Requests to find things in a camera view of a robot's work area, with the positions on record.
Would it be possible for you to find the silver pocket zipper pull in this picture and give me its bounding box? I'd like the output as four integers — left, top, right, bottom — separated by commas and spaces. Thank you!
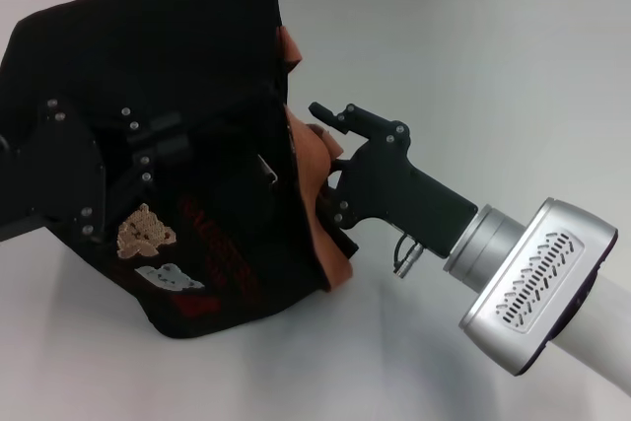
254, 153, 281, 186

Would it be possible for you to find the black food bag with bears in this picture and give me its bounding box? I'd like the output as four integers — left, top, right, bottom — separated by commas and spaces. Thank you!
0, 0, 360, 342

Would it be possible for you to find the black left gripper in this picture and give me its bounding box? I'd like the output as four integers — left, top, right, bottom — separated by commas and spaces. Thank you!
0, 95, 193, 244

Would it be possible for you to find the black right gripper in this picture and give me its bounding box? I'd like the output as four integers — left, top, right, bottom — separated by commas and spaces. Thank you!
307, 101, 479, 259

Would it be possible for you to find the right gripper cable with plug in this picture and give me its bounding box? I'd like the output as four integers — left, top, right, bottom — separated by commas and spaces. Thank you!
391, 232, 429, 278

